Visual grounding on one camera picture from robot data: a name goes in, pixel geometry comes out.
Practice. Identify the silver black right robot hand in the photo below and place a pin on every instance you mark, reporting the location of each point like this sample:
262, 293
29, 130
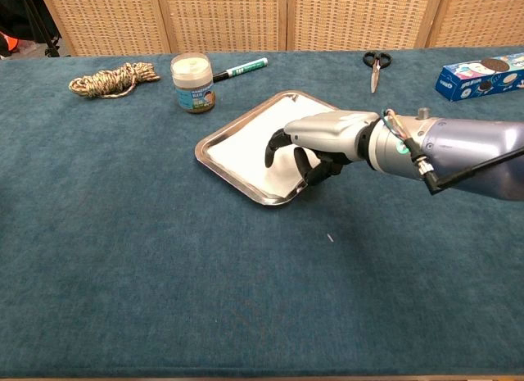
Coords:
327, 131

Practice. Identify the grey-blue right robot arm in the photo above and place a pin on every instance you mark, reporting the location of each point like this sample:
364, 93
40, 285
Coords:
471, 151

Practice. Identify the silver metal tray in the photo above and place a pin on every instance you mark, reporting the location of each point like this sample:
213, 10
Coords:
200, 153

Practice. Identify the green and white marker pen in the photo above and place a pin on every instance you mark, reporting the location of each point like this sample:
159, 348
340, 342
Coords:
245, 67

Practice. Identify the clear jar with white lid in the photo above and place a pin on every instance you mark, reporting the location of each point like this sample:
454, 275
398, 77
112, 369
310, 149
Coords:
192, 82

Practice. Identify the slim blue Oreo box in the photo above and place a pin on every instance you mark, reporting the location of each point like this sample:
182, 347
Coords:
471, 80

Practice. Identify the wicker folding screen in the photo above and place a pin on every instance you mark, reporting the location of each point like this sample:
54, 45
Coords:
225, 16

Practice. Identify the teal table cloth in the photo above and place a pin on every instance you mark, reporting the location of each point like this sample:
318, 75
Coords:
123, 233

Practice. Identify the black tripod stand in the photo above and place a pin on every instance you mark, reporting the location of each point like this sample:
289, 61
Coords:
52, 50

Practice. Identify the orange object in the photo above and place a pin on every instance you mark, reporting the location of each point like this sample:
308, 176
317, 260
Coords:
6, 43

